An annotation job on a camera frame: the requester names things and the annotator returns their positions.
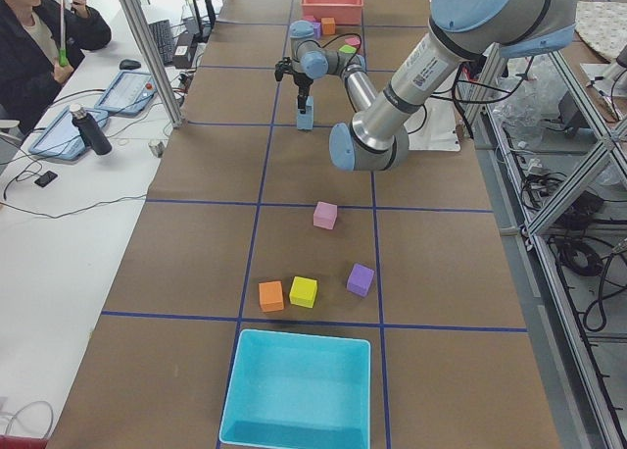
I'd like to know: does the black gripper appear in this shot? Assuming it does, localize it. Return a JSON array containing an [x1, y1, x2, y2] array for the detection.
[[274, 57, 314, 115]]

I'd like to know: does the light blue foam block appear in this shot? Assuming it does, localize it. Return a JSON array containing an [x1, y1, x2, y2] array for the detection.
[[296, 111, 314, 130], [297, 95, 314, 115]]

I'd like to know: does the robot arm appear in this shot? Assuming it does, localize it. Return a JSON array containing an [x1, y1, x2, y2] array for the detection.
[[274, 0, 577, 171]]

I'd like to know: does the purple foam block right side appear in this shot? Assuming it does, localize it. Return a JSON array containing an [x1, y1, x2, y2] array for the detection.
[[312, 22, 322, 39]]

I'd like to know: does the purple foam block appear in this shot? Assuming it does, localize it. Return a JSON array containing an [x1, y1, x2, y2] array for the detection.
[[346, 263, 374, 297], [312, 22, 322, 39]]

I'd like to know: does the orange foam block right side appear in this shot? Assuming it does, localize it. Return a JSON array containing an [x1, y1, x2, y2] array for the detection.
[[320, 17, 336, 35]]

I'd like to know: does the orange foam block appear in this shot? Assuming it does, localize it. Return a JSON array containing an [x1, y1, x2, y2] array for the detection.
[[320, 17, 336, 35], [258, 280, 285, 313]]

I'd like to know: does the green foam block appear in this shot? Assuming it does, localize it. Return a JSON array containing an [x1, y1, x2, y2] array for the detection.
[[339, 44, 358, 55]]

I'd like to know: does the red foam block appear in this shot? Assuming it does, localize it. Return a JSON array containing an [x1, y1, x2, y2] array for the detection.
[[345, 36, 361, 47]]

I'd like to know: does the pink plastic tray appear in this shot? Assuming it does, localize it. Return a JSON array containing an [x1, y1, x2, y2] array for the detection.
[[301, 0, 363, 25]]

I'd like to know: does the black keyboard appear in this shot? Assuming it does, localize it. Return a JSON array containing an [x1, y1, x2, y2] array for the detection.
[[148, 20, 175, 66]]

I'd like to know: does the light pink foam block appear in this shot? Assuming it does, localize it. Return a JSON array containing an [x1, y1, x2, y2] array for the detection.
[[313, 201, 338, 230]]

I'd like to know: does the black computer mouse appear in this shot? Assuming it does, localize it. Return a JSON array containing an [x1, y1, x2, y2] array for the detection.
[[119, 59, 142, 71]]

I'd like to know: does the tape roll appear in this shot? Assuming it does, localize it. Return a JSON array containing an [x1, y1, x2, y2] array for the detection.
[[148, 140, 165, 158]]

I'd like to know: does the teach pendant far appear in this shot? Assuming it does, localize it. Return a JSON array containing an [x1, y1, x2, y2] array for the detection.
[[94, 71, 156, 117]]

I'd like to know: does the teach pendant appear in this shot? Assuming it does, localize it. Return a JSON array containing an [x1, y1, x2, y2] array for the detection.
[[94, 71, 156, 117], [28, 104, 113, 161]]

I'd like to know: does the black water bottle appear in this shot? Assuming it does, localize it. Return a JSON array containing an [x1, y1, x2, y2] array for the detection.
[[69, 103, 113, 156]]

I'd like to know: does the purple foam block left side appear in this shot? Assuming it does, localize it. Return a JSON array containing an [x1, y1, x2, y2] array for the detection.
[[346, 263, 374, 297]]

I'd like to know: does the yellow foam block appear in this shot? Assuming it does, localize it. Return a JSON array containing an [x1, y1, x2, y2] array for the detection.
[[289, 276, 317, 308]]

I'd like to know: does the orange foam block left side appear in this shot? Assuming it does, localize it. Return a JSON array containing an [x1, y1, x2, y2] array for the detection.
[[258, 280, 285, 313]]

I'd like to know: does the teach pendant near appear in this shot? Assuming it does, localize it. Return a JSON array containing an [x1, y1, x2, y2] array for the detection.
[[28, 104, 113, 161]]

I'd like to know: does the seated person in black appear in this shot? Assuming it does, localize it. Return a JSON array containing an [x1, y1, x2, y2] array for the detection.
[[1, 0, 112, 135]]

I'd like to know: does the black smartphone on table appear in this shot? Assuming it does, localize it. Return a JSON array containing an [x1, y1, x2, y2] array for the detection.
[[34, 171, 58, 187]]

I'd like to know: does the blue plastic bin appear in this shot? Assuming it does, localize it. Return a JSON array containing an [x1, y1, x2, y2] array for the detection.
[[218, 329, 371, 448]]

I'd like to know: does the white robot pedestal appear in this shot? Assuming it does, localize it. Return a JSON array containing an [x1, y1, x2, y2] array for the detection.
[[405, 99, 460, 152]]

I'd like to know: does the aluminium frame post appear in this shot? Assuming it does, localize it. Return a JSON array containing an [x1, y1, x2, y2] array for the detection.
[[119, 0, 183, 128]]

